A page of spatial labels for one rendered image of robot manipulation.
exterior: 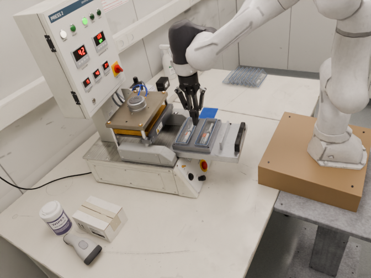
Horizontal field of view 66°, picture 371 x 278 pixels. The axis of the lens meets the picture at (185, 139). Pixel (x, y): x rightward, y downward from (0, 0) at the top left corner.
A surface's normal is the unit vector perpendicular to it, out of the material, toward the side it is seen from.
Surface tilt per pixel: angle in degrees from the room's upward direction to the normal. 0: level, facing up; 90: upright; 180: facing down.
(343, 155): 93
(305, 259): 0
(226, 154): 0
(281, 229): 0
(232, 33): 90
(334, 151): 91
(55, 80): 90
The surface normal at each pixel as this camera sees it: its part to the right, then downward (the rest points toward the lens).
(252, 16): -0.09, 0.51
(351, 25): -0.69, 0.57
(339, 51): -0.87, 0.41
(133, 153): -0.32, 0.64
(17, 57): 0.85, 0.22
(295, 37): -0.50, 0.61
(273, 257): -0.16, -0.76
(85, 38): 0.94, 0.08
